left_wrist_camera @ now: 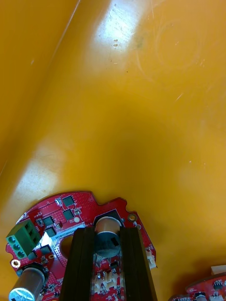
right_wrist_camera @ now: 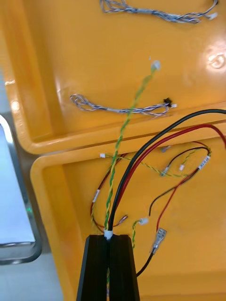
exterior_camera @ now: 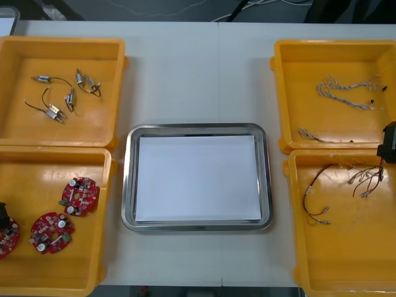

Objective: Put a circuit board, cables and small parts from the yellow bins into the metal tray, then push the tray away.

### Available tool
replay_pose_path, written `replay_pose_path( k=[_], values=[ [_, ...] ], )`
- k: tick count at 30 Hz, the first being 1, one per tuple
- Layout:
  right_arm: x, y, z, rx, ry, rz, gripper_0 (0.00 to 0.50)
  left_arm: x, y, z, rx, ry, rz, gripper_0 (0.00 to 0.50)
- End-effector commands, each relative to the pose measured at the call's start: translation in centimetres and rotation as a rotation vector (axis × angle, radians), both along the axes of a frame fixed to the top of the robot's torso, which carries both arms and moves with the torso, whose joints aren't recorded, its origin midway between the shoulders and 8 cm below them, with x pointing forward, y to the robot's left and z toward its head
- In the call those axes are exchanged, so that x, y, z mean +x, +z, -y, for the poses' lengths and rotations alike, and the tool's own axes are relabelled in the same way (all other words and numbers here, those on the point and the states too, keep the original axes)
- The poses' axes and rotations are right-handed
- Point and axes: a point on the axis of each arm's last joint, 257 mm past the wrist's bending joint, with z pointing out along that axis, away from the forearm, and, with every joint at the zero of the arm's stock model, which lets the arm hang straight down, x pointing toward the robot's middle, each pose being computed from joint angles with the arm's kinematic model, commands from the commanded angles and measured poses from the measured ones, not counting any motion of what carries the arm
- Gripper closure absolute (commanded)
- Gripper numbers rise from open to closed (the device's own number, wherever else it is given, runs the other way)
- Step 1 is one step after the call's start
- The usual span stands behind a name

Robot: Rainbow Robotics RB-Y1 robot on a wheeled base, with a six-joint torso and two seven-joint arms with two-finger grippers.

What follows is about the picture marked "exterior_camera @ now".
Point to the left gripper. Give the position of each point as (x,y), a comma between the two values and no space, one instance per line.
(3,212)

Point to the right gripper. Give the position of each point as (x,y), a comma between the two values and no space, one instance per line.
(388,152)

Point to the round red circuit board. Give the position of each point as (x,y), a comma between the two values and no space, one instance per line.
(49,229)
(83,198)
(9,244)

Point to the blue label metal solenoid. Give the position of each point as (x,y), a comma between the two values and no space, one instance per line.
(61,117)

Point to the white label metal solenoid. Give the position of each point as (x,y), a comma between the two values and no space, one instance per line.
(53,109)

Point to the steel tray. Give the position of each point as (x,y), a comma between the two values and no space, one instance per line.
(130,173)

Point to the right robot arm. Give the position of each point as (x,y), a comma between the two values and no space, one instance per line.
(392,137)

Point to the yellow-orange plastic bin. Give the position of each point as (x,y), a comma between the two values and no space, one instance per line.
(18,130)
(46,272)
(340,263)
(297,108)

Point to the small metal solenoid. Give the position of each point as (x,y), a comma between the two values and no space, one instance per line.
(41,79)
(80,78)
(70,99)
(89,81)

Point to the person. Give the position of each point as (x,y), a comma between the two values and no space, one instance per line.
(340,9)

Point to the white paper sheet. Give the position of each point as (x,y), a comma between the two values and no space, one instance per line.
(198,179)

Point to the grey-rimmed tray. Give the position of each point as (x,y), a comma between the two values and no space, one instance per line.
(6,24)

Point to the black equipment base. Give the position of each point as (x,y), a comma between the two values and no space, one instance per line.
(46,7)

